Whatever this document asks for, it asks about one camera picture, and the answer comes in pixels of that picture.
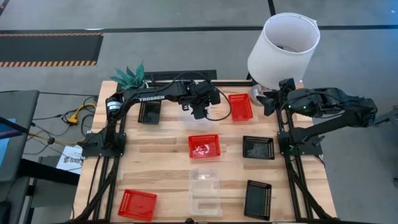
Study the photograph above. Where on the grey side desk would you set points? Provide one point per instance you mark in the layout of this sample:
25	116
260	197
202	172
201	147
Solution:
18	105

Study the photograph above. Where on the blue monitor screen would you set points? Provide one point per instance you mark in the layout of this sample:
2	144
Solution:
4	146

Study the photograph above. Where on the green artificial potted plant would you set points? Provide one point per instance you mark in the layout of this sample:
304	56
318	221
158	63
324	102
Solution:
132	77

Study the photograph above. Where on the red plastic basket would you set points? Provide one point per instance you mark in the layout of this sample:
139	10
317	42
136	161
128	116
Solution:
240	107
204	147
137	205

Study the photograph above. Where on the white printed paper sign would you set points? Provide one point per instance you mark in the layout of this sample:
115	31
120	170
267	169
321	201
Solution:
71	158

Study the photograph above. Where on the clear plastic basket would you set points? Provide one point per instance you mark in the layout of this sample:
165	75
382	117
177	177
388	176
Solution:
197	124
205	193

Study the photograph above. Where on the black hazard-striped floor mat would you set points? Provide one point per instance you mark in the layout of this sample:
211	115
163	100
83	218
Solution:
46	48

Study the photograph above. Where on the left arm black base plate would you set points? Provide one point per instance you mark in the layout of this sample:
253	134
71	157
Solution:
93	149

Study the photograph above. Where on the black plastic basket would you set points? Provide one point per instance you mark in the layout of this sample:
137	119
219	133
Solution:
258	148
150	113
257	200

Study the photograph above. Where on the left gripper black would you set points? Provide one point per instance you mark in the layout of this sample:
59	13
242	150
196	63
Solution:
205	93

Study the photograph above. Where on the black perforated floor panel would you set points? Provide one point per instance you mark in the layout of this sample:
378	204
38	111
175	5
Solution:
183	75

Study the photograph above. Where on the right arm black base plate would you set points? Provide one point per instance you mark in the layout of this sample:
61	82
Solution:
311	149

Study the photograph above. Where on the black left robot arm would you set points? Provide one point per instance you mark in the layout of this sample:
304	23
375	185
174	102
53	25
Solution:
149	97

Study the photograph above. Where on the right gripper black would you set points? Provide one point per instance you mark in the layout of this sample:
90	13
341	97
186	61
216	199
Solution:
280	99

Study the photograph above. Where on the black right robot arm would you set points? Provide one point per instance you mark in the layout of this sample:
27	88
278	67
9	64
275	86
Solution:
339	105

